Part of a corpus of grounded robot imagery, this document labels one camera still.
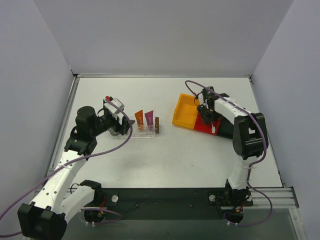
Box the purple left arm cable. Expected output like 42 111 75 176
0 99 133 237

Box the clear textured acrylic tray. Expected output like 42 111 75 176
107 117 161 139

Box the pink toothpaste tube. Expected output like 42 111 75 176
144 110 154 131

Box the red plastic bin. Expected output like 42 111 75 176
193 113 220 136

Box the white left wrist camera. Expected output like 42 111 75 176
103 96 125 119

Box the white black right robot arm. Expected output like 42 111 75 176
196 86 269 207

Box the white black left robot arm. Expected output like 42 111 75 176
17 99 133 240

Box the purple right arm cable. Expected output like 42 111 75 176
184 80 273 227

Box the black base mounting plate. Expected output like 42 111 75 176
74 187 253 223

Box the yellow plastic bin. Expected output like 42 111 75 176
172 93 200 130

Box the black plastic bin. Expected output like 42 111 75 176
216 116 234 140

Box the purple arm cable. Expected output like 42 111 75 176
0 99 133 237
184 80 273 227

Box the orange toothpaste tube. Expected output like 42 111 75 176
134 110 144 130

